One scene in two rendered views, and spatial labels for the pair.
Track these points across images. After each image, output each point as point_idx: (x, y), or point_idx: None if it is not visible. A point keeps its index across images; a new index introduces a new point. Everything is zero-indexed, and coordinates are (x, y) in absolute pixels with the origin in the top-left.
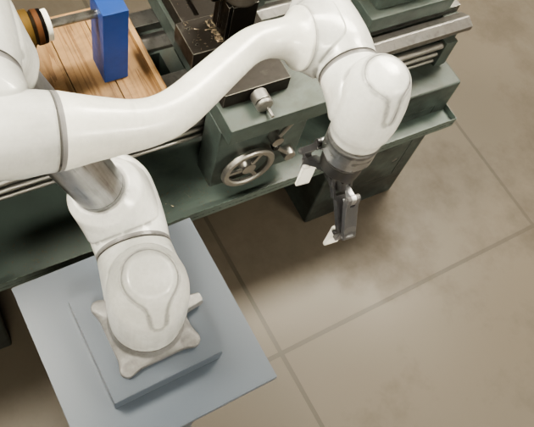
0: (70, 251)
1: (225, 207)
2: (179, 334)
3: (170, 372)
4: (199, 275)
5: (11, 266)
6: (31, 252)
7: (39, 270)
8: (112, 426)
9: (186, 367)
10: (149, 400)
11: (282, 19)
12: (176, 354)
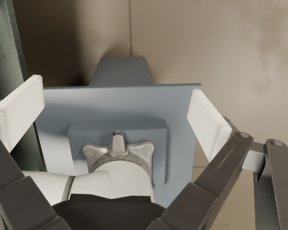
0: (30, 137)
1: (13, 7)
2: (143, 165)
3: (162, 166)
4: (89, 105)
5: (33, 168)
6: (25, 156)
7: (41, 159)
8: (170, 190)
9: (164, 156)
10: (167, 169)
11: None
12: (152, 158)
